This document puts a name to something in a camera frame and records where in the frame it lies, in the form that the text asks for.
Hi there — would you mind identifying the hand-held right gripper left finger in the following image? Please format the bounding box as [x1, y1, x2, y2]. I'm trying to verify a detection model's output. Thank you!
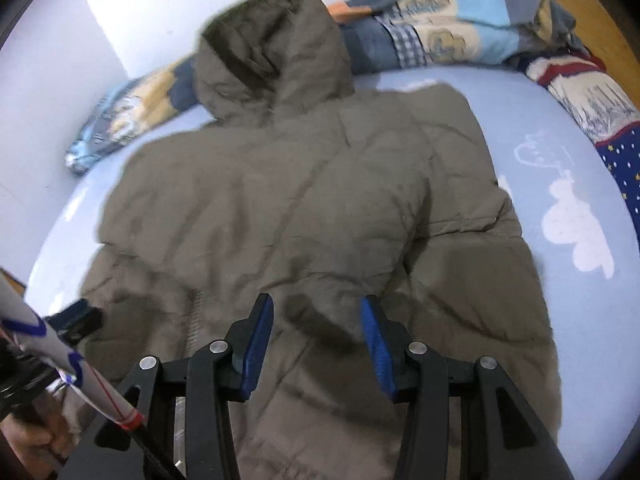
[57, 292, 275, 480]

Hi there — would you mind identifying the person's left hand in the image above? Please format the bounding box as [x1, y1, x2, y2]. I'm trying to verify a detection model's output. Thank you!
[0, 387, 78, 467]

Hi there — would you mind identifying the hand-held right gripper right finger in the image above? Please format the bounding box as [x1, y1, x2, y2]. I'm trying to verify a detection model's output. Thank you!
[361, 294, 576, 480]

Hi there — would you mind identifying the red and navy starry blanket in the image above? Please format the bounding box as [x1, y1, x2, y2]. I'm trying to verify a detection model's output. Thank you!
[515, 52, 640, 251]

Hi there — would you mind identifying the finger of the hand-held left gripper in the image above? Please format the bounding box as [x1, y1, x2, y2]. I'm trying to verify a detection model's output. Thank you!
[44, 299, 104, 345]

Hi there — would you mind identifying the wooden headboard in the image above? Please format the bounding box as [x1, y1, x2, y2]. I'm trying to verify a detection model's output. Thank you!
[536, 0, 640, 111]

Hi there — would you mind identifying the olive hooded puffer jacket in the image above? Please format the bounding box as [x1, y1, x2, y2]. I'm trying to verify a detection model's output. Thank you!
[79, 0, 561, 480]

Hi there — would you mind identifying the light blue cloud-print bed sheet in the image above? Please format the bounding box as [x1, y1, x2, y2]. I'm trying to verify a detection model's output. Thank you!
[22, 67, 638, 480]

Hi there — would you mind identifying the patchwork cartoon print blanket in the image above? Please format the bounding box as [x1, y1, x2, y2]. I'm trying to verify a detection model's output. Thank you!
[64, 0, 608, 177]

